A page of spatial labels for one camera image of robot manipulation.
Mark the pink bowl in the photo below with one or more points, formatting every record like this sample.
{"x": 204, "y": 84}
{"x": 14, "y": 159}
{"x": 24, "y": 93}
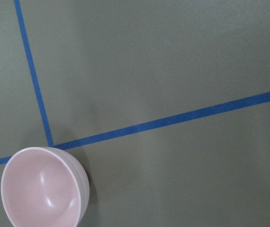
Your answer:
{"x": 44, "y": 187}

